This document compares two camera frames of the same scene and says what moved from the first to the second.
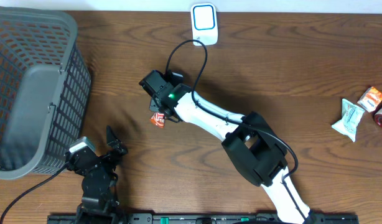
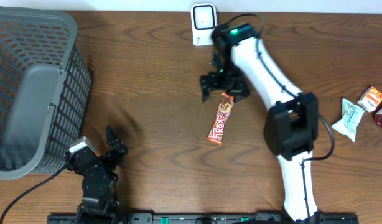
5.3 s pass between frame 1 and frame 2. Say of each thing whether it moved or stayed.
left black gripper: stayed
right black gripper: moved
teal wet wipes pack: stayed
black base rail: stayed
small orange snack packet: stayed
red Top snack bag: moved
